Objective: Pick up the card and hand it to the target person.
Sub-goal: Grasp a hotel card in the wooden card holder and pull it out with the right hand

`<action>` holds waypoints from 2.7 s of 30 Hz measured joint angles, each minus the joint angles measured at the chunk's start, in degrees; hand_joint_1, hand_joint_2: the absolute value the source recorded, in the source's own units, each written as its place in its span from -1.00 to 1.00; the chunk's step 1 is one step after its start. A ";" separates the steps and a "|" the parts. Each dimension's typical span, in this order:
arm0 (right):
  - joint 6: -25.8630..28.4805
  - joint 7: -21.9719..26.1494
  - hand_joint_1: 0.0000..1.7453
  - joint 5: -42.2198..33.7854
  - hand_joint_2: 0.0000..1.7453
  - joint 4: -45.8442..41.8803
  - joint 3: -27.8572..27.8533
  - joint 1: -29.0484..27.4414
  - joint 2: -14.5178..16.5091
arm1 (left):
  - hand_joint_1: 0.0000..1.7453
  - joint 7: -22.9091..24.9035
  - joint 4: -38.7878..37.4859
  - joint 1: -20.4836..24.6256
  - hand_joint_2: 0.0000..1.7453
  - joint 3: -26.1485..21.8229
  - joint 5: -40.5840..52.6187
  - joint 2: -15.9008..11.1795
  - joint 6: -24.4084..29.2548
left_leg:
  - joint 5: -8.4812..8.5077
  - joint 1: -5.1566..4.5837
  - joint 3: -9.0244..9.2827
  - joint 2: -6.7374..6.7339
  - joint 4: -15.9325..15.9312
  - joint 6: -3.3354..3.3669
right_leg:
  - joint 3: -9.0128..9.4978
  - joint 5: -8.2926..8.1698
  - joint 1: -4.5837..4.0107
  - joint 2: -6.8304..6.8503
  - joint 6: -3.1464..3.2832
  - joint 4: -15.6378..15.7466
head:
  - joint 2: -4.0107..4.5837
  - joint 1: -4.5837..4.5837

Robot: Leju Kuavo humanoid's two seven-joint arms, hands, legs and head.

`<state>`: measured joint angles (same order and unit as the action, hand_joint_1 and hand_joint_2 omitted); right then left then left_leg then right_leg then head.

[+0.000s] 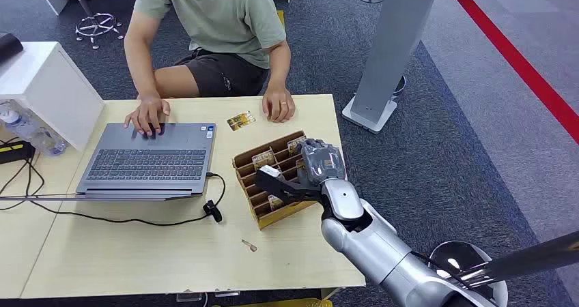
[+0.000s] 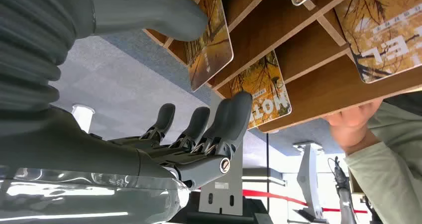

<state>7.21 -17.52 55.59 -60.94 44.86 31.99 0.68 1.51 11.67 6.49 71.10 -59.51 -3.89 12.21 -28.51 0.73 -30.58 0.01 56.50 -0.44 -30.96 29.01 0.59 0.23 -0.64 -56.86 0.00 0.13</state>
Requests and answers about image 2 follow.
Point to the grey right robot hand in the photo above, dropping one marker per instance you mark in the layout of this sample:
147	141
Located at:
75	169

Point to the wooden card rack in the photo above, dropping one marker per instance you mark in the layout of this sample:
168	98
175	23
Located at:
296	28

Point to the white metal stand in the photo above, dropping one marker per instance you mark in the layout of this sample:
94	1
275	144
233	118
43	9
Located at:
310	179

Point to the thin black pole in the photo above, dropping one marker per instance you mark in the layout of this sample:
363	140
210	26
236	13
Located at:
267	169

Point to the red barrier tape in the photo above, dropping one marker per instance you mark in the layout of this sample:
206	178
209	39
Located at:
283	198

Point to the dark stand base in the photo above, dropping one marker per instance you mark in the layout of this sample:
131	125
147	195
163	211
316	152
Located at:
254	212

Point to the ribbed grey right arm sleeve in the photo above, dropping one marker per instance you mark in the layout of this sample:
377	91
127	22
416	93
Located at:
29	37

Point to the white cylinder post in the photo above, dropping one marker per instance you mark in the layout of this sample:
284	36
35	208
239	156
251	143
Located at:
82	117

